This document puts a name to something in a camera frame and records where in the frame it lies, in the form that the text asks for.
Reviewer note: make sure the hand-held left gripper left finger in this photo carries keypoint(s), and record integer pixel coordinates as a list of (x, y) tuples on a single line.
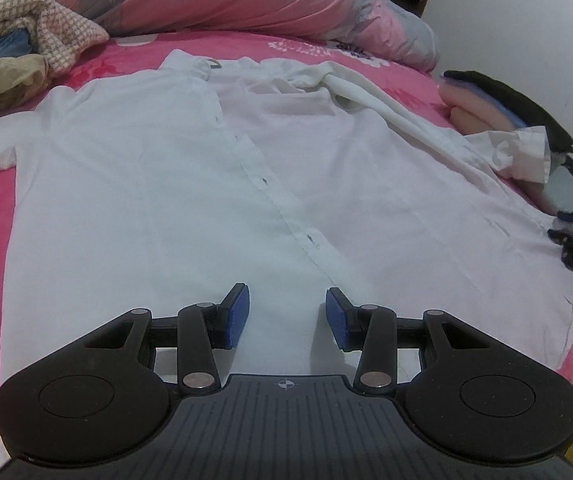
[(236, 317)]

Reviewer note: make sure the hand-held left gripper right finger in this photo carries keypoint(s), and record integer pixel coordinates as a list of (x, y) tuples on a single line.
[(337, 317)]

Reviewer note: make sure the white shirt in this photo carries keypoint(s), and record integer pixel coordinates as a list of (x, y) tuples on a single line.
[(166, 185)]

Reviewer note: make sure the blue folded cloth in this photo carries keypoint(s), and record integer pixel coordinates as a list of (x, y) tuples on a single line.
[(516, 116)]

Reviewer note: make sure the khaki pants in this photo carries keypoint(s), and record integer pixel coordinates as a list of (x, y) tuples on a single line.
[(1, 77)]

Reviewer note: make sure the beige checkered cloth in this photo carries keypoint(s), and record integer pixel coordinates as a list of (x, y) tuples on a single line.
[(61, 30)]

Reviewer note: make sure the blue jeans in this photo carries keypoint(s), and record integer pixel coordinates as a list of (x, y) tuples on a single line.
[(1, 47)]

